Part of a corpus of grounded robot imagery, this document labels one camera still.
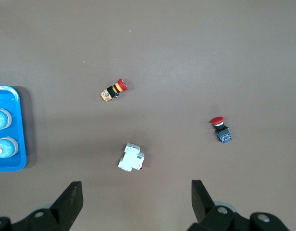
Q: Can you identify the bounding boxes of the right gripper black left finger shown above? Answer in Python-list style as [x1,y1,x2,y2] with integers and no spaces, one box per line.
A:
[0,181,84,231]

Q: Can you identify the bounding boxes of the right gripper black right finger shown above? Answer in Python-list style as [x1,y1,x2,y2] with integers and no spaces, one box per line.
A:
[186,180,291,231]

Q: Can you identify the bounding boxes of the blue bell tan button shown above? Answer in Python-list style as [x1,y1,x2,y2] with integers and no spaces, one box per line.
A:
[0,136,19,159]

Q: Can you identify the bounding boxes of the blue bell white button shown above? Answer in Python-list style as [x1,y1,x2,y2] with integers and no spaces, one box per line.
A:
[0,108,12,130]

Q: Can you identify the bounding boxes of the blue plastic tray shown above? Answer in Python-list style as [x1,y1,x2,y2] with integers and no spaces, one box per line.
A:
[0,85,27,172]

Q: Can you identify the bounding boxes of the red mushroom pushbutton blue base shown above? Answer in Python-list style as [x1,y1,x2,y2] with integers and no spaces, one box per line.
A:
[210,116,233,144]

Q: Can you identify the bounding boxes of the white circuit breaker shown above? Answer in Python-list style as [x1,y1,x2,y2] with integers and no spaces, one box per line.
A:
[117,142,146,172]

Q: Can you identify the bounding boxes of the red emergency stop orange base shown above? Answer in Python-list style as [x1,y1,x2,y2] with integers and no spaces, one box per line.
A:
[100,78,128,103]

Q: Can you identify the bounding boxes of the brown table mat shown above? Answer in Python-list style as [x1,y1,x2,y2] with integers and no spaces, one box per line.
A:
[0,0,296,231]

